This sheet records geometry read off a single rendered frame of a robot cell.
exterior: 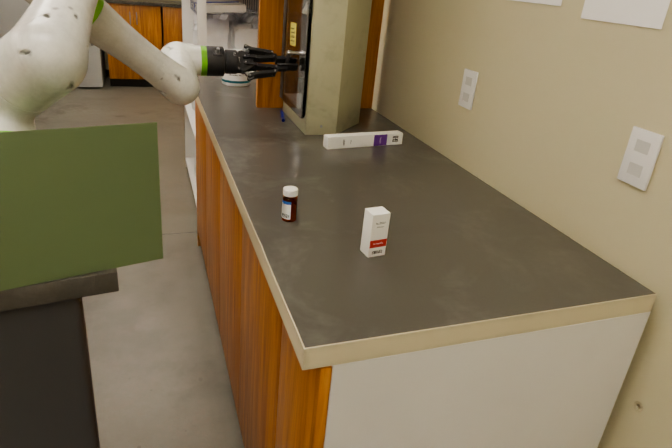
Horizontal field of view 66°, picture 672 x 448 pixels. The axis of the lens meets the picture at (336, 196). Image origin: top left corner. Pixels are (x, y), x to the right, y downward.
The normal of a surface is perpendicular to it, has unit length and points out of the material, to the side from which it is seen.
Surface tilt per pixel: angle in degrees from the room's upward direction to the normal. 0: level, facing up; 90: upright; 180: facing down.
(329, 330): 1
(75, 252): 90
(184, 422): 0
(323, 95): 90
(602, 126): 90
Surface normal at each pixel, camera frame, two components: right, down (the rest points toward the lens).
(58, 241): 0.54, 0.37
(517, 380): 0.33, 0.40
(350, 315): 0.09, -0.92
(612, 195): -0.94, 0.05
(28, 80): 0.00, 0.70
